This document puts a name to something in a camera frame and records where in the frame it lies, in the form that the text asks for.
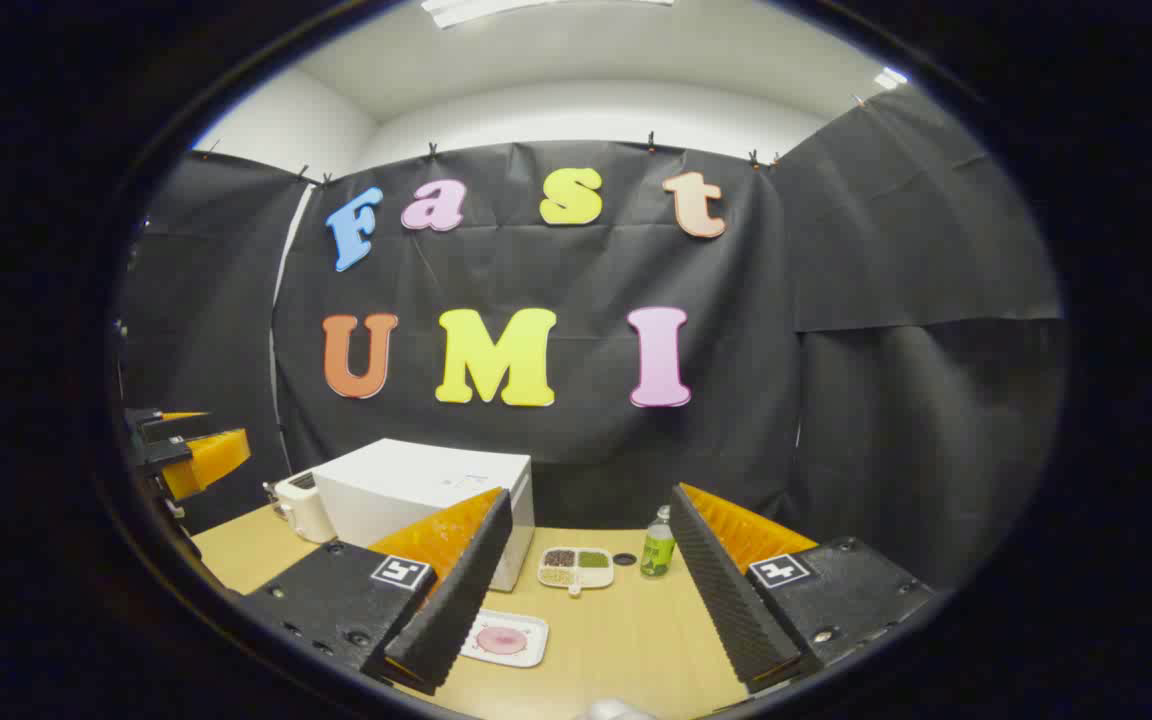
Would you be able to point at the black backdrop cloth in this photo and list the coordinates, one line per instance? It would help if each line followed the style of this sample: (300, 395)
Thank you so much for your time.
(496, 270)

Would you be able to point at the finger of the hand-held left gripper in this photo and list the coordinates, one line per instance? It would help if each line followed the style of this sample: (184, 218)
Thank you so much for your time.
(148, 419)
(206, 460)

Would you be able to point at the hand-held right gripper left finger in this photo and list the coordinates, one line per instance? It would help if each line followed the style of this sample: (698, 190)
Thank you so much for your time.
(456, 600)

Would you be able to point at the white toaster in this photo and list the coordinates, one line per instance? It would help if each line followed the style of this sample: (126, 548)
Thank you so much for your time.
(306, 510)

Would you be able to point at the white rectangular plate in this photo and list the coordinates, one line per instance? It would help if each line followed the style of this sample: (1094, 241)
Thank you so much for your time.
(526, 655)

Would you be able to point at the divided dish of beans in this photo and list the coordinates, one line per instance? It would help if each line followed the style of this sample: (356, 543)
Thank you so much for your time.
(576, 568)

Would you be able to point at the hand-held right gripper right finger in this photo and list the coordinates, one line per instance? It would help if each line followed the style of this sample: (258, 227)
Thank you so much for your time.
(726, 600)

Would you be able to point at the pink meat slice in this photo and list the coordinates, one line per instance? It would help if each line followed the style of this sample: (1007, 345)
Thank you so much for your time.
(502, 640)

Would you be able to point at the ceiling light panel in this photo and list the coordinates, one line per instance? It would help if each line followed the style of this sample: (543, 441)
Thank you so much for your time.
(536, 8)
(891, 78)

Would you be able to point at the white microwave oven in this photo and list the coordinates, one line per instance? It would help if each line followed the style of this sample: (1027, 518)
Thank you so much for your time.
(416, 480)

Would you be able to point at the green drink bottle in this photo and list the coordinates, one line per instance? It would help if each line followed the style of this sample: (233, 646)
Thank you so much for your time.
(657, 550)

